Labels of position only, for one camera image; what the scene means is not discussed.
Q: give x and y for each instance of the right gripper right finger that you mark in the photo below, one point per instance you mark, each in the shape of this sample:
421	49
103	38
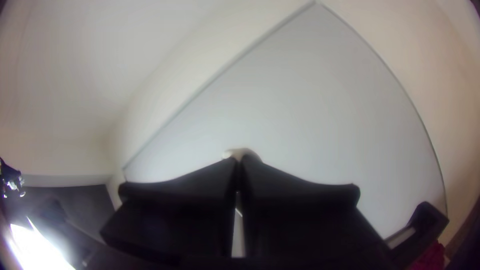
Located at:
300	221

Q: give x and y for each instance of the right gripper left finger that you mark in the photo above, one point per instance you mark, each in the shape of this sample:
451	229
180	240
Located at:
176	217

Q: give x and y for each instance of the white t-shirt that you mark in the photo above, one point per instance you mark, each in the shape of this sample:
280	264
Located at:
242	153

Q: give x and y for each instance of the dark red garment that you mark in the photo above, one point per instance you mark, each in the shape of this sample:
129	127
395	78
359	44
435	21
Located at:
431	258

